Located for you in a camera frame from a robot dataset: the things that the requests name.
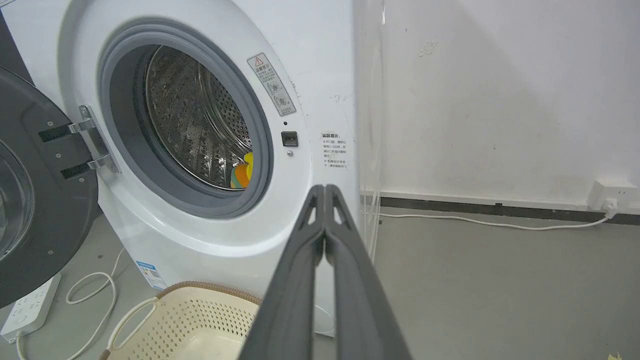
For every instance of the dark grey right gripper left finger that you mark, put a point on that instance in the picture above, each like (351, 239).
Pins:
(295, 290)

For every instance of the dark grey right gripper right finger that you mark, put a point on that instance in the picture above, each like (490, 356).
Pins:
(360, 300)

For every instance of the cream perforated laundry basket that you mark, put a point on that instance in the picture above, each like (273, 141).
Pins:
(190, 325)

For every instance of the white front-load washing machine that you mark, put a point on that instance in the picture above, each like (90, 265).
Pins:
(210, 150)

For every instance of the dark grey washing machine door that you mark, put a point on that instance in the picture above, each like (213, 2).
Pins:
(40, 190)

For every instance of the colourful cloth in drum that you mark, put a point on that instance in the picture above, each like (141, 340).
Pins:
(242, 172)

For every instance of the white power strip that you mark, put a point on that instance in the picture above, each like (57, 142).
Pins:
(31, 308)

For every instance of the white wall socket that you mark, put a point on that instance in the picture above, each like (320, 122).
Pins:
(612, 194)

